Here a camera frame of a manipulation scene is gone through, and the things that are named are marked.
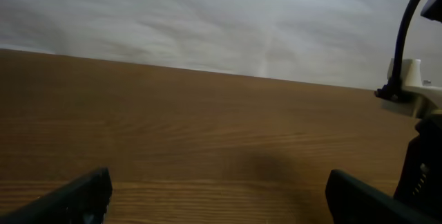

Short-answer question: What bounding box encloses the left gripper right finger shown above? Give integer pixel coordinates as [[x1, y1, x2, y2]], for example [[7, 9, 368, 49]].
[[325, 169, 442, 224]]

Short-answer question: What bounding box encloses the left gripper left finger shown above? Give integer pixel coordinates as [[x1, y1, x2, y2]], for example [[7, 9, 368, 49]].
[[0, 167, 113, 224]]

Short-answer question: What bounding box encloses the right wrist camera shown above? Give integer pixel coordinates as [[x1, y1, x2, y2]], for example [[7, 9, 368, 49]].
[[381, 57, 442, 120]]

